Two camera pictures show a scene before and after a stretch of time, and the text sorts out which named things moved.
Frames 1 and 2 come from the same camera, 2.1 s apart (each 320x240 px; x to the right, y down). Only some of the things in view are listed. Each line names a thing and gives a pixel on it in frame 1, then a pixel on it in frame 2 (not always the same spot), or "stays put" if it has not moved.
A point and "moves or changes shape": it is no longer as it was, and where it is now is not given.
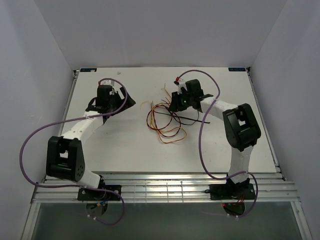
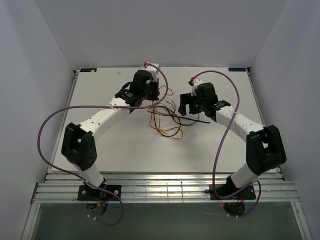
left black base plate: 85,194 stays put
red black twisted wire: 168,123 moves or changes shape
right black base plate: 224,192 stays put
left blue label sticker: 88,69 stays put
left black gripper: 122,101 -> 155,84
